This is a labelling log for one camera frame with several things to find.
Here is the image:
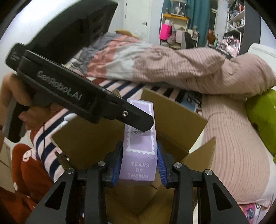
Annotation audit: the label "pink ribbed pillow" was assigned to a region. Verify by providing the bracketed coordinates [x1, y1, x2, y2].
[202, 95, 273, 207]

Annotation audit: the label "grey shelving unit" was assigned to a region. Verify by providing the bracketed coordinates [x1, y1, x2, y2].
[217, 1, 261, 59]

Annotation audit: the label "white bed headboard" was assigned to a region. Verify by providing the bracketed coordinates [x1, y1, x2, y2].
[248, 43, 275, 63]

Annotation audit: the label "white door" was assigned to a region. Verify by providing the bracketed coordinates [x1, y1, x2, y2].
[123, 0, 152, 42]

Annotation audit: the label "green plush pillow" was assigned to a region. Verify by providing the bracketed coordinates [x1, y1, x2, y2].
[246, 89, 276, 161]

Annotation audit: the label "brown cardboard box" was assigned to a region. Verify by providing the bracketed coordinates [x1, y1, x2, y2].
[52, 88, 216, 223]

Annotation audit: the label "red monkey print garment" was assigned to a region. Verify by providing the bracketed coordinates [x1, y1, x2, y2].
[1, 144, 53, 223]

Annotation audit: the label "yellow top wooden shelf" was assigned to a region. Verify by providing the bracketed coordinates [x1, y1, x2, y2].
[159, 14, 198, 50]

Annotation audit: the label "pink ribbed duvet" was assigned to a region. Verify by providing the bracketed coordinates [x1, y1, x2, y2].
[65, 32, 276, 102]

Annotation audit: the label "pink shopping bag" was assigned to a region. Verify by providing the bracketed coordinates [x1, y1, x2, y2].
[160, 24, 172, 41]

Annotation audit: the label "purple Tears of Themis box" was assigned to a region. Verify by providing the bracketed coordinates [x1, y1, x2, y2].
[119, 99, 158, 185]

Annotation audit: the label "striped pink bed sheet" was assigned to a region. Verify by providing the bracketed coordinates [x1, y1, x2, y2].
[33, 80, 207, 181]

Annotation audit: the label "teal curtain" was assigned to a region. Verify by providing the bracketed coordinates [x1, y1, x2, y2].
[161, 0, 210, 47]

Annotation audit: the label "person's left hand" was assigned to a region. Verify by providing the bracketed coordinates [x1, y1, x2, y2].
[1, 73, 63, 141]

